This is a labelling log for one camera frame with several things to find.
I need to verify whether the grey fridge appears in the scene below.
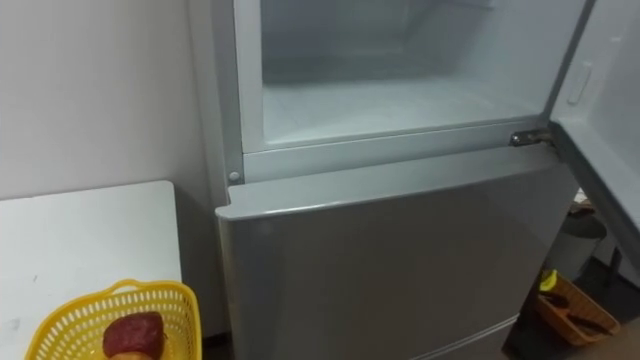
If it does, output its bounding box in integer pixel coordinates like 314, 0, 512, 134
188, 0, 598, 360

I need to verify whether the dark red soft toy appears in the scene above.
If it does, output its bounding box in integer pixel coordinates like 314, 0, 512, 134
102, 311, 167, 359

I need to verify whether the white table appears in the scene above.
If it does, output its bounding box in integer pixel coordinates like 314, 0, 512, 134
0, 180, 183, 360

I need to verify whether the yellow soft toy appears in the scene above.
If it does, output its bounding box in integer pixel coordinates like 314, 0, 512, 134
539, 269, 559, 293

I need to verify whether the white waste bin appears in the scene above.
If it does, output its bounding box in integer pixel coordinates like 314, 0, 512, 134
544, 212, 608, 281

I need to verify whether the yellow plastic basket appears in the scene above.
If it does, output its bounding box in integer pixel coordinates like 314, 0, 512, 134
23, 278, 203, 360

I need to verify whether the brown wicker basket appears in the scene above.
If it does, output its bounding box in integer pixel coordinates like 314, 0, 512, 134
534, 272, 621, 348

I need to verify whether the open grey fridge door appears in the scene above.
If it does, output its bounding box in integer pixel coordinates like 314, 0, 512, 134
542, 0, 640, 274

